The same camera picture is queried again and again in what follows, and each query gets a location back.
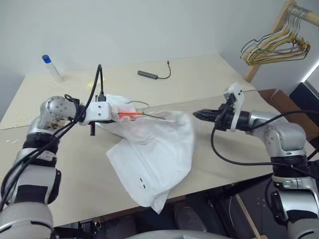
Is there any grey-beige table sheet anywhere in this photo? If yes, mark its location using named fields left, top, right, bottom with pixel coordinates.
left=0, top=96, right=319, bottom=228

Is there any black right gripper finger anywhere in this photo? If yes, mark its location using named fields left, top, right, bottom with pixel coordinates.
left=194, top=115, right=217, bottom=122
left=193, top=109, right=219, bottom=117

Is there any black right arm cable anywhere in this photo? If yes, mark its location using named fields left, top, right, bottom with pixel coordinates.
left=210, top=93, right=319, bottom=175

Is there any grey USB hub with cable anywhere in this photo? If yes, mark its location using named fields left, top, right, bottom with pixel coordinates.
left=137, top=60, right=172, bottom=81

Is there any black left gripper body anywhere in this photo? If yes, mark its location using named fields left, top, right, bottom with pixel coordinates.
left=89, top=119, right=117, bottom=136

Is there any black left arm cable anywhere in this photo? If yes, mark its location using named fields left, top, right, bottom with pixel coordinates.
left=0, top=64, right=108, bottom=213

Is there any white tube with blue cap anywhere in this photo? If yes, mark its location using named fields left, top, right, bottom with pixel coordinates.
left=41, top=54, right=66, bottom=83

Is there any dark rounded shape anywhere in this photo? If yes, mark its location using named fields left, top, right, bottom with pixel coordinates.
left=173, top=202, right=206, bottom=233

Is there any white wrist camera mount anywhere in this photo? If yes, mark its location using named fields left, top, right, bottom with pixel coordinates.
left=79, top=94, right=113, bottom=126
left=223, top=82, right=246, bottom=132

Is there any thin wooden stick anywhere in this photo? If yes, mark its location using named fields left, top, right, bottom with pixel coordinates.
left=235, top=193, right=266, bottom=239

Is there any black box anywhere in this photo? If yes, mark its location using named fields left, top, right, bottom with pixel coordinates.
left=289, top=81, right=319, bottom=143

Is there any white garment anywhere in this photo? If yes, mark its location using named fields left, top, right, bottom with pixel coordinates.
left=99, top=93, right=198, bottom=215

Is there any wooden clothes rack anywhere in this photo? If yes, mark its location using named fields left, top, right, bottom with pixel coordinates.
left=245, top=0, right=319, bottom=82

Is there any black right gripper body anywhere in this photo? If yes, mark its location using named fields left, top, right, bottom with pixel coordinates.
left=213, top=104, right=236, bottom=131

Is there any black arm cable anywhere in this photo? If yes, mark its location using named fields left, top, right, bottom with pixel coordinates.
left=210, top=93, right=319, bottom=175
left=0, top=64, right=108, bottom=213

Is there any bunch of wire hangers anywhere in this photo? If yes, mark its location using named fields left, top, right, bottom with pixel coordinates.
left=249, top=4, right=309, bottom=63

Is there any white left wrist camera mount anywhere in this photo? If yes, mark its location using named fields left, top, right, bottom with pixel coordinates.
left=79, top=94, right=113, bottom=126

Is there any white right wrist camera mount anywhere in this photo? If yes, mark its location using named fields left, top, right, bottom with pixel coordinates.
left=223, top=82, right=246, bottom=132

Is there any orange clothes hanger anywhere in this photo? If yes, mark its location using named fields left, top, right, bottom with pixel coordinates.
left=118, top=100, right=166, bottom=120

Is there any light beige table sheet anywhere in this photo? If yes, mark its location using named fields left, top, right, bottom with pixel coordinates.
left=0, top=52, right=257, bottom=130

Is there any brown cardboard box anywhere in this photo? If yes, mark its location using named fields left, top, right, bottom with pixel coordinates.
left=258, top=88, right=308, bottom=125

